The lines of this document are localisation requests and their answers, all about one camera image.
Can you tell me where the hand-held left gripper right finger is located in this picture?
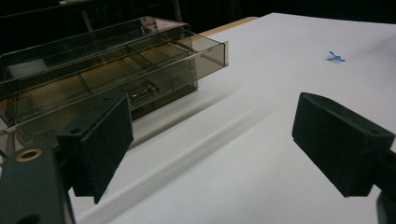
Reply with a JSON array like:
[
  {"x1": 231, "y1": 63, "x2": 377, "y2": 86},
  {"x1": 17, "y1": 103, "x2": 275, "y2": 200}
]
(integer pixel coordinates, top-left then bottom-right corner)
[{"x1": 291, "y1": 91, "x2": 396, "y2": 199}]

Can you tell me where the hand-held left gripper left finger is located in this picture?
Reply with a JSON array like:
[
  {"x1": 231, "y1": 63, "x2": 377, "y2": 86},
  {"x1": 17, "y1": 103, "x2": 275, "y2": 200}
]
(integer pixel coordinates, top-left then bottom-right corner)
[{"x1": 56, "y1": 91, "x2": 134, "y2": 204}]

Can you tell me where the smoky clear plastic drawer organizer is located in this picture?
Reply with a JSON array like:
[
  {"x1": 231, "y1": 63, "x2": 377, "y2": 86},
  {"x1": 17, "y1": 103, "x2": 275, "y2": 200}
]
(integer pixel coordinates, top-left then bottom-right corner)
[{"x1": 0, "y1": 16, "x2": 199, "y2": 148}]

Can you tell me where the small blue plastic piece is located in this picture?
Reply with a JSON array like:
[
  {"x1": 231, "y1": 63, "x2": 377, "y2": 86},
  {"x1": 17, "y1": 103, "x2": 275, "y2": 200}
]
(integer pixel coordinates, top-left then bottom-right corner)
[{"x1": 326, "y1": 50, "x2": 347, "y2": 63}]

